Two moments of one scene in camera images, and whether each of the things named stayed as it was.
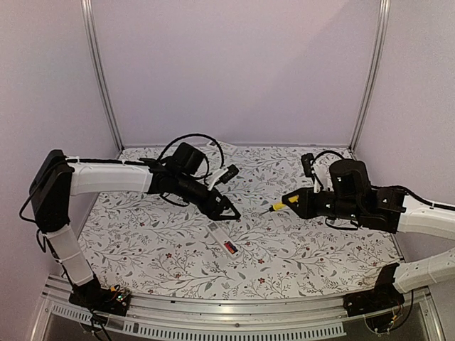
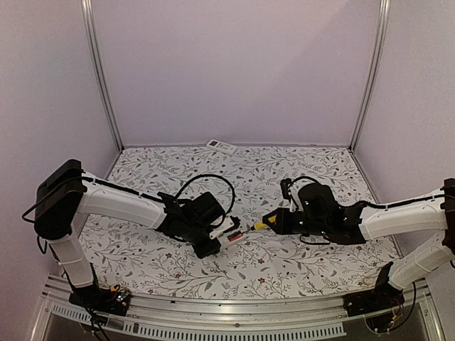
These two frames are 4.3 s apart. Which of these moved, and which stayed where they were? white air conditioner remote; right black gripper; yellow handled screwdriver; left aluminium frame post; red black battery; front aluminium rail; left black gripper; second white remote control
Moved: white air conditioner remote; left black gripper; right black gripper; yellow handled screwdriver; red black battery
Stayed: front aluminium rail; second white remote control; left aluminium frame post
